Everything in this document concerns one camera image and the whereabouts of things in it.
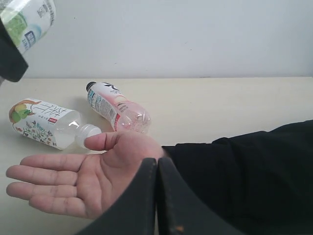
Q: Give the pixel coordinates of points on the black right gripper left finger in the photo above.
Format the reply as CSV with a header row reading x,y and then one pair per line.
x,y
134,211

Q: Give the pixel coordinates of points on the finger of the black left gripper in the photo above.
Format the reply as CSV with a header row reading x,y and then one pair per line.
x,y
13,66

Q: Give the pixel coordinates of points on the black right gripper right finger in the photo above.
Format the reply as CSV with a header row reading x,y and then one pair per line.
x,y
180,211

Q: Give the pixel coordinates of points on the lime drink bottle white label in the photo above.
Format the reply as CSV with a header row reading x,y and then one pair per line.
x,y
27,21

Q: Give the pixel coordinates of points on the peach drink bottle black cap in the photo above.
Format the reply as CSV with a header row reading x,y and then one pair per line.
x,y
123,114

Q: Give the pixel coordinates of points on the fruit tea bottle white label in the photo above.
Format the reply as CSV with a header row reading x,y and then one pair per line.
x,y
51,124

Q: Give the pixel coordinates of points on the person's open hand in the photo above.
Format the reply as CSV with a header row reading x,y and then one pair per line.
x,y
82,185

